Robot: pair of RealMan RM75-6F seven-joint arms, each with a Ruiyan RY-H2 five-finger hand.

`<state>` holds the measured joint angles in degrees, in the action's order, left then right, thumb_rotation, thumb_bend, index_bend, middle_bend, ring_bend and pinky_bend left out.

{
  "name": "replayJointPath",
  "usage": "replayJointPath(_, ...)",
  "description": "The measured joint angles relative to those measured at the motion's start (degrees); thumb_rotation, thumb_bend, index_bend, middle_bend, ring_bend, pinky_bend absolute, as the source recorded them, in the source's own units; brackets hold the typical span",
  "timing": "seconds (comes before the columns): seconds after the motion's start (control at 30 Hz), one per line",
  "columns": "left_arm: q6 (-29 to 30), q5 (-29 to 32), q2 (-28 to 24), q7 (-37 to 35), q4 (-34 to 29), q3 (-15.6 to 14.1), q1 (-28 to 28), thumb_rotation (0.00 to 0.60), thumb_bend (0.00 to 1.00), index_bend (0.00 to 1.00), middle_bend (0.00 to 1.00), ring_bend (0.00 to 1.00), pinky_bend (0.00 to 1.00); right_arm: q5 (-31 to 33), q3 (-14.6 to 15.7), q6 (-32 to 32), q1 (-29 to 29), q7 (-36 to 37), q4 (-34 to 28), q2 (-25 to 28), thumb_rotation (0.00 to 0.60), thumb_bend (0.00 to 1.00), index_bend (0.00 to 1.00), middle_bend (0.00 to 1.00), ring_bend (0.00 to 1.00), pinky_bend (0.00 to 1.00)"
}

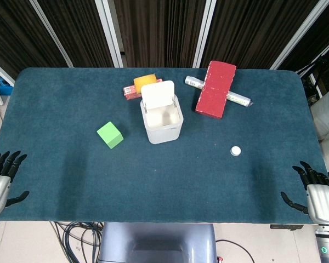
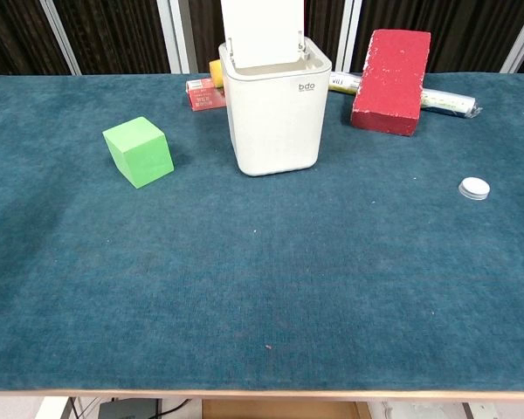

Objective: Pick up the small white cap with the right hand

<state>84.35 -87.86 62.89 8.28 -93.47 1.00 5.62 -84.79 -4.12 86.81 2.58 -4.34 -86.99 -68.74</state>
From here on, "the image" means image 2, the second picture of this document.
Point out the white bottle cap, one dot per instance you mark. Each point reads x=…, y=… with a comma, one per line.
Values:
x=473, y=187

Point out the white open-lid container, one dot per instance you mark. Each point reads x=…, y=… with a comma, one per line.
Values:
x=275, y=122

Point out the teal table cloth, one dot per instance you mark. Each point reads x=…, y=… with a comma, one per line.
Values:
x=262, y=283

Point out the red cardboard wrap box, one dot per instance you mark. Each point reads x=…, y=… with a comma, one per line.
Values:
x=205, y=98

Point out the green foam cube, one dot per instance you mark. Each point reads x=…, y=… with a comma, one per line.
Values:
x=139, y=153

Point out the yellow sponge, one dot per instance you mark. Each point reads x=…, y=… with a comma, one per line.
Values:
x=216, y=74

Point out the red foam brick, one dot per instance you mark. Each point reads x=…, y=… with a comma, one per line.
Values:
x=388, y=83

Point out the brown cardboard box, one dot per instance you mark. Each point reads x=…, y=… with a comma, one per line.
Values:
x=279, y=411

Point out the dark pleated curtain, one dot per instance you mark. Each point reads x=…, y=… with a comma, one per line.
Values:
x=118, y=35

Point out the grey box under table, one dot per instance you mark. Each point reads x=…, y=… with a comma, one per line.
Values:
x=128, y=410

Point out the white frame post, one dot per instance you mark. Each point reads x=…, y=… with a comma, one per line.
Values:
x=349, y=35
x=60, y=37
x=177, y=35
x=521, y=37

